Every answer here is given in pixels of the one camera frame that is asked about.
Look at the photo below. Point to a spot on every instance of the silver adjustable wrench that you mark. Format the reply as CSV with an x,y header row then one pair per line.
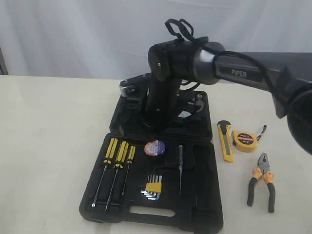
x,y
184,114

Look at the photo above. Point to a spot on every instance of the yellow black utility knife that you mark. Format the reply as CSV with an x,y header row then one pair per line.
x,y
224,127

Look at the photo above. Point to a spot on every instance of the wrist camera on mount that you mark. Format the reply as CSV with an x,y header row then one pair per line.
x,y
135,88

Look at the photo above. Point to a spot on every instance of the middle yellow black screwdriver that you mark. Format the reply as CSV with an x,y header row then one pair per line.
x,y
119,163

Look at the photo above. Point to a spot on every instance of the clear handle tester screwdriver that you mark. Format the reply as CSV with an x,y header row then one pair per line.
x,y
180,158

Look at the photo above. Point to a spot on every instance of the white backdrop curtain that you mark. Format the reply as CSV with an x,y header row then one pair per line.
x,y
111,38

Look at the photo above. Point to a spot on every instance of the orange black handled pliers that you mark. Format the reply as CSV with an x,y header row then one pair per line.
x,y
262,171

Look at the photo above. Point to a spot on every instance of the black plastic tool case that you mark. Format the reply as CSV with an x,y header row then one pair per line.
x,y
198,210

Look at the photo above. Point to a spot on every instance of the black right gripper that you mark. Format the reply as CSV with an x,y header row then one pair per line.
x,y
155,124

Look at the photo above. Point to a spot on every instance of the yellow measuring tape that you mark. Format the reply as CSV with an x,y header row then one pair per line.
x,y
245,141

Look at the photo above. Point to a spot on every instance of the black electrical tape roll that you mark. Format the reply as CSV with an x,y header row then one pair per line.
x,y
155,148

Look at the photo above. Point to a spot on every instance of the long yellow black screwdriver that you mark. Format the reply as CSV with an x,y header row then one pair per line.
x,y
107,161

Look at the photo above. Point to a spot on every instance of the hex key set yellow holder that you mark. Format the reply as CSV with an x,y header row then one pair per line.
x,y
153,187

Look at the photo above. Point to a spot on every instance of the short yellow black screwdriver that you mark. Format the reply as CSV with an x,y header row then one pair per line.
x,y
129,161

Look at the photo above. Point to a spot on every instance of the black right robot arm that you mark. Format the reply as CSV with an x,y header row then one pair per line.
x,y
286,75

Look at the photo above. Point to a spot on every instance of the claw hammer steel head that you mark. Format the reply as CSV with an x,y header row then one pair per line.
x,y
197,103

